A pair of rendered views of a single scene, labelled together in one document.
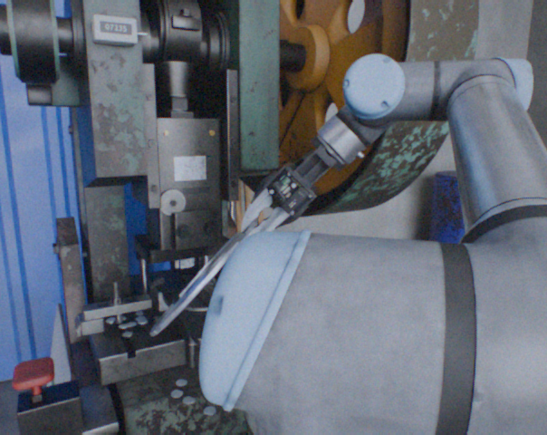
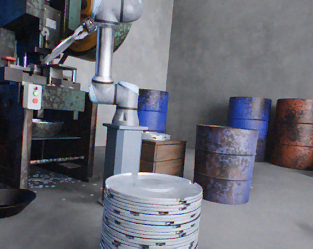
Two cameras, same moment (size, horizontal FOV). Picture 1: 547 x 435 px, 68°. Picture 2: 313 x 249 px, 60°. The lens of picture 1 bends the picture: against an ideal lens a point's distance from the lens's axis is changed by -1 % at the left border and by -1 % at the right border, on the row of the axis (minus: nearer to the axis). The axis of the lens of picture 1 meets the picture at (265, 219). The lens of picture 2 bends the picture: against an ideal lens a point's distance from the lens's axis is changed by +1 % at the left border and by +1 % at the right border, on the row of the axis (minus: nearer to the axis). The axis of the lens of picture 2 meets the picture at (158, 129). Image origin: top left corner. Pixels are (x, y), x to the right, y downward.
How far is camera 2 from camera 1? 130 cm
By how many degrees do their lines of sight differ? 28
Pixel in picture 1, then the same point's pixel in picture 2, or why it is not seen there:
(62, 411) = (17, 72)
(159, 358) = (38, 80)
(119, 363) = (26, 76)
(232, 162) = (65, 25)
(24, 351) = not seen: outside the picture
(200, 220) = (54, 40)
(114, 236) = (9, 50)
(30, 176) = not seen: outside the picture
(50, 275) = not seen: outside the picture
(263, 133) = (75, 19)
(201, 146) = (55, 18)
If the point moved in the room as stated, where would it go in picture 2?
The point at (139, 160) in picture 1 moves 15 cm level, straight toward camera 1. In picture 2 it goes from (38, 12) to (48, 7)
